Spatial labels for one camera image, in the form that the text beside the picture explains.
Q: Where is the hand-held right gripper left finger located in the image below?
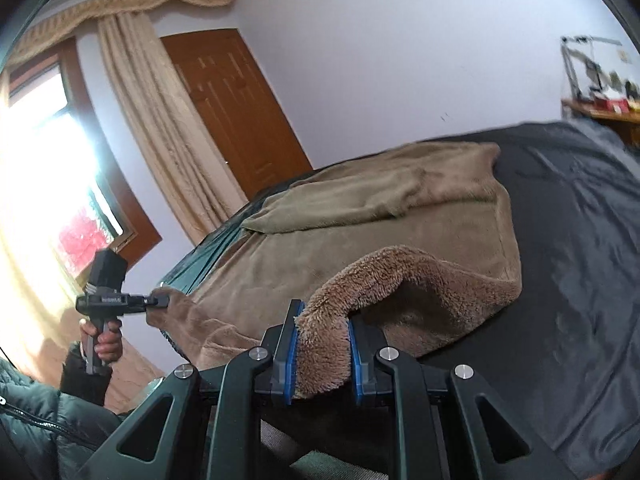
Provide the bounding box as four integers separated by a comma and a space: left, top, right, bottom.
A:
75, 299, 306, 480

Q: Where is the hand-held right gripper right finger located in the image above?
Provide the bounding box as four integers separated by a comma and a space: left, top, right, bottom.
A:
346, 316, 568, 480

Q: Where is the brown fleece garment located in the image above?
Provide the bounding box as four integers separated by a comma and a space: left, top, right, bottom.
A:
142, 140, 523, 401

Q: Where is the person's left forearm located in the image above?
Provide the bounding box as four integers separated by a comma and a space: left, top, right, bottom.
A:
60, 340, 113, 408

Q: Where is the person's left hand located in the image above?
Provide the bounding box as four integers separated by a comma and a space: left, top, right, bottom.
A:
80, 317, 123, 368

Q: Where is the wooden framed window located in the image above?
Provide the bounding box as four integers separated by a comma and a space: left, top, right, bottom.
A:
0, 37, 163, 281

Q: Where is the beige curtain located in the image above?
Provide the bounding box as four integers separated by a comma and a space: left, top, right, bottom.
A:
97, 12, 248, 246

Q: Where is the person's black jacket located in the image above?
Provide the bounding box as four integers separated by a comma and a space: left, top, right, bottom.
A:
0, 357, 131, 480

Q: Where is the brown wooden door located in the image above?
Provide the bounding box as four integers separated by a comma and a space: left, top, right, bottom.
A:
160, 28, 313, 201

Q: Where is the bed with dark sheet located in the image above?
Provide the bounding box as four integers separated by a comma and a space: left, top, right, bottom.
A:
157, 120, 640, 480

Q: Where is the beige curtain valance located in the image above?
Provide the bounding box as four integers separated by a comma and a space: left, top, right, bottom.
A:
7, 0, 236, 66

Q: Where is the red box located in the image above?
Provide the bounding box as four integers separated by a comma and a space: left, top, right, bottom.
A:
592, 97, 631, 113

